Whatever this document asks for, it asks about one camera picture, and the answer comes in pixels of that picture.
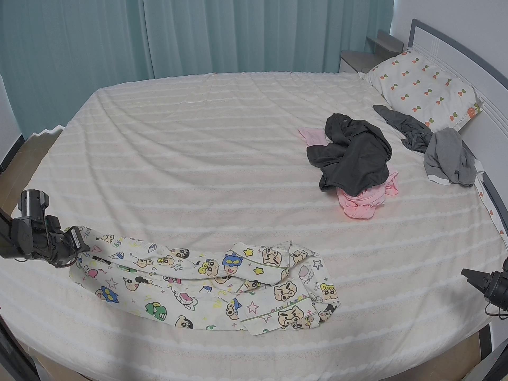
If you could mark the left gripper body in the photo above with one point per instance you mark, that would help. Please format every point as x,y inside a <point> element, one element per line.
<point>65,248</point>

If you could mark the black garment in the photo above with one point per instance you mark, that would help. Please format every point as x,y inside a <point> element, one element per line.
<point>357,157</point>

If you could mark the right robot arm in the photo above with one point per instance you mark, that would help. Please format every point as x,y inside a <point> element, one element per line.
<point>498,365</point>

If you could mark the pink garment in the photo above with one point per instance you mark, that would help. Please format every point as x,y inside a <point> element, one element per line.
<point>361,206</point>

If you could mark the blue-green curtain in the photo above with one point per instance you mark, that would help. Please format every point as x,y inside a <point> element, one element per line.
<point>198,26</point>

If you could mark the grey bedside table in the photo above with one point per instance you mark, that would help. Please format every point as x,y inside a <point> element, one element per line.
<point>359,60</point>

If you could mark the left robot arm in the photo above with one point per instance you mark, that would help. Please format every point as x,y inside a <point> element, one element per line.
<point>23,236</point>

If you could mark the white printed pillow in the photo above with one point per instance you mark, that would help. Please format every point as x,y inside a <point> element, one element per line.
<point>424,87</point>

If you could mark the white printed pyjama top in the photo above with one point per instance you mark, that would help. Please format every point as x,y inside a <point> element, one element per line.
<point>198,288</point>

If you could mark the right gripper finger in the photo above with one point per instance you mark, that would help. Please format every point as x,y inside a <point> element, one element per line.
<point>480,286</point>
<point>474,275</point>

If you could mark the bed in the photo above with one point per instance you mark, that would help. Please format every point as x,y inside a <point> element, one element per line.
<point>198,153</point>

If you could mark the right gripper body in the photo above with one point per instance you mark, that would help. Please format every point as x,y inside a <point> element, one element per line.
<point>498,286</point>

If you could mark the dark grey garment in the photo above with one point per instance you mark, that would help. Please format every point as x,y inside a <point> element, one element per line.
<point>408,127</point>

